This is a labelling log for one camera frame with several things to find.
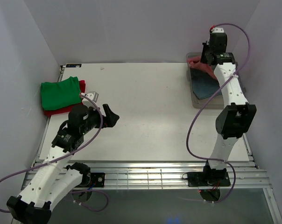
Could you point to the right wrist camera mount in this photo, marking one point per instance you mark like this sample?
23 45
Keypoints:
215 29

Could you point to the blue label sticker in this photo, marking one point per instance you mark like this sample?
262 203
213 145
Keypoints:
73 65

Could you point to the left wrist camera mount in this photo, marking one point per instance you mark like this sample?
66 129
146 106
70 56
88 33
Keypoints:
91 95

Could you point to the blue t shirt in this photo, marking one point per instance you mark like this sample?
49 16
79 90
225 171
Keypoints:
202 84

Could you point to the folded red t shirt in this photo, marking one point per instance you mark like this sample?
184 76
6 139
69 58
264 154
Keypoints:
68 102

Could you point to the folded green t shirt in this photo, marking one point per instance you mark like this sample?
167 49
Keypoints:
60 94

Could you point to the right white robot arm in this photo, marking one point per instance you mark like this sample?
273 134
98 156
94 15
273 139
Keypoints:
238 113

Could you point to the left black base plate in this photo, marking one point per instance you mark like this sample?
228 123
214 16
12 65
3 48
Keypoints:
93 180

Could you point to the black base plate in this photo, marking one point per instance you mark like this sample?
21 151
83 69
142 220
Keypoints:
93 180
198 179

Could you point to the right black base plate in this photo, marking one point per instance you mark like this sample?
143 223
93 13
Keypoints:
198 179

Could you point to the aluminium table frame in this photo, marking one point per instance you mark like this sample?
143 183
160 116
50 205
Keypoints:
148 149

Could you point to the salmon pink t shirt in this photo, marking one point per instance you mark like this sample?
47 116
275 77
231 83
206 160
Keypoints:
195 63

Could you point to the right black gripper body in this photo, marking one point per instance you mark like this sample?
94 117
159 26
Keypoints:
206 51

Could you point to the clear plastic bin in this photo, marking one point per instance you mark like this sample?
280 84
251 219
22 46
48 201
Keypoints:
217 102

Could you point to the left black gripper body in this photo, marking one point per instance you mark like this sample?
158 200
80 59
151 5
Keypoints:
94 120

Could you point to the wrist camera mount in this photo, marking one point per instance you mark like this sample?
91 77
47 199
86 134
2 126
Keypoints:
91 95
215 29

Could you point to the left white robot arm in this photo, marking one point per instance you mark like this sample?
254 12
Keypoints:
56 178

